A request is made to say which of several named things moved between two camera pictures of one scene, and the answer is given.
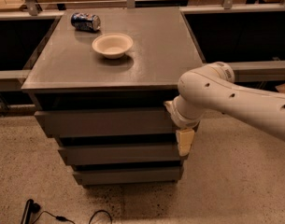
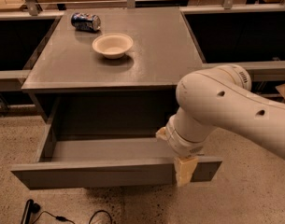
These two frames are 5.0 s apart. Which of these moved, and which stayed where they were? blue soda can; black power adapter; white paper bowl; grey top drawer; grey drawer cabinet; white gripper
Moved: grey top drawer; white gripper
Stayed: black power adapter; grey drawer cabinet; white paper bowl; blue soda can
